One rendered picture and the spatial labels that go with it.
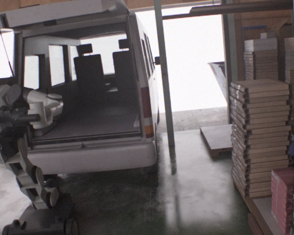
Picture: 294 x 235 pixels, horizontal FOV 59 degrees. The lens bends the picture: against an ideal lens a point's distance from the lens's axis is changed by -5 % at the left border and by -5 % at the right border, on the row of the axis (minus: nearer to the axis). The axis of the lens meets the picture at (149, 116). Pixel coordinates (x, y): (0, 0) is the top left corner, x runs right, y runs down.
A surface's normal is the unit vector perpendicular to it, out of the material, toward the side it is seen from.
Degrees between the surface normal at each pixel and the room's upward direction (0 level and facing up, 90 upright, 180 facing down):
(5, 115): 90
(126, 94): 90
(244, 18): 90
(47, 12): 106
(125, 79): 93
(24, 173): 39
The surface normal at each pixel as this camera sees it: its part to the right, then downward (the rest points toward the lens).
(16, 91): -0.28, -0.09
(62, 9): 0.05, 0.48
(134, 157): 0.03, 0.21
